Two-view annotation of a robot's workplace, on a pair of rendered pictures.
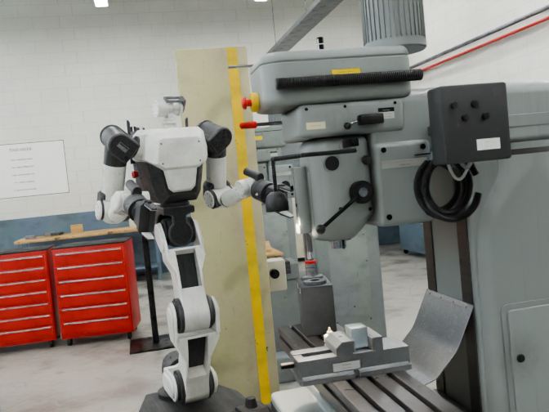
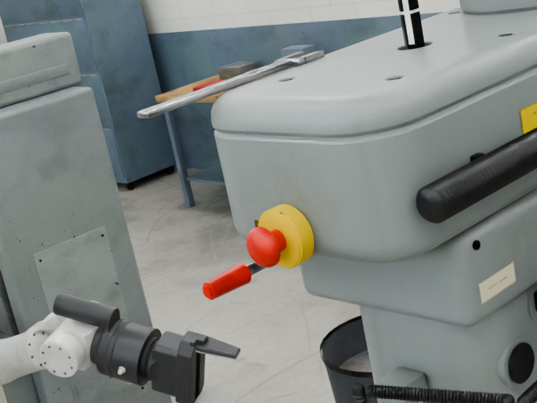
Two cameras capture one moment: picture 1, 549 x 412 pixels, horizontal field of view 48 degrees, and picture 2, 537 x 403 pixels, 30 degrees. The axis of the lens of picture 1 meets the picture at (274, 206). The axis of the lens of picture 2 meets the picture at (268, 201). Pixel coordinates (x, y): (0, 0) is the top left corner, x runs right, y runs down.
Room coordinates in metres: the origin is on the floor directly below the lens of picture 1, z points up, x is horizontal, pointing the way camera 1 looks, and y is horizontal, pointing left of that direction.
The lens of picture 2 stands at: (1.10, 0.46, 2.06)
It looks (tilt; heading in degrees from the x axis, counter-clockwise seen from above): 16 degrees down; 332
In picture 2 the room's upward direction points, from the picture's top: 12 degrees counter-clockwise
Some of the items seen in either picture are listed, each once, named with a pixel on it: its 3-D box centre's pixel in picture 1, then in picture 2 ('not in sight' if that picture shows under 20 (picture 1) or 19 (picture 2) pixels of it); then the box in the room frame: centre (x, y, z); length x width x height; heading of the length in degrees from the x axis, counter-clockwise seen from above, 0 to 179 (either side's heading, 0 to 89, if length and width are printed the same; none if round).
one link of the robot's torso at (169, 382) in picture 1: (189, 380); not in sight; (2.61, 0.44, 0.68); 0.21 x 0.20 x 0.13; 23
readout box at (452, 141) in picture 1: (470, 123); not in sight; (1.69, -0.56, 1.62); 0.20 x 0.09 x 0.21; 102
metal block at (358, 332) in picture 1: (356, 335); not in sight; (1.86, -0.21, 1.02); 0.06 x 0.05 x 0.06; 11
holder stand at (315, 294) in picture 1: (315, 302); not in sight; (2.40, -0.13, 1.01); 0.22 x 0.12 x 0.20; 3
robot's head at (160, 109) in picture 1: (167, 111); not in sight; (2.51, 0.40, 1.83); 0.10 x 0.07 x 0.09; 123
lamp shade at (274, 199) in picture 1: (276, 200); not in sight; (1.89, -0.01, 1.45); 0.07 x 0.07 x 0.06
